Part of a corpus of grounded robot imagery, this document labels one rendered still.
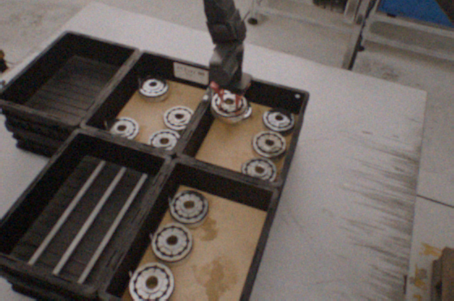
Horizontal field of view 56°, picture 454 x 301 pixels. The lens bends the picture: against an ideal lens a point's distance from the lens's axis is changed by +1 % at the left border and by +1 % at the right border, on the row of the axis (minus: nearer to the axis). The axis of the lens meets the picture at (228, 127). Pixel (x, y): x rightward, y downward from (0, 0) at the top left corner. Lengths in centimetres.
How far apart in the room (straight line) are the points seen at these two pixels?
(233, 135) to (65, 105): 57
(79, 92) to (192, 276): 77
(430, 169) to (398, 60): 98
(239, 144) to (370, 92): 69
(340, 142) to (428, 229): 93
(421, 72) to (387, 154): 171
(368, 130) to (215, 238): 78
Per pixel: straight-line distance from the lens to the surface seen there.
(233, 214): 116
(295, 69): 182
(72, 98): 152
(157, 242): 110
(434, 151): 271
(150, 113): 141
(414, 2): 308
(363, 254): 133
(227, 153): 129
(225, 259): 110
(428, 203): 245
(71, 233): 119
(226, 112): 119
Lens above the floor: 182
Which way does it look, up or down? 47 degrees down
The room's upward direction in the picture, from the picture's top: 4 degrees clockwise
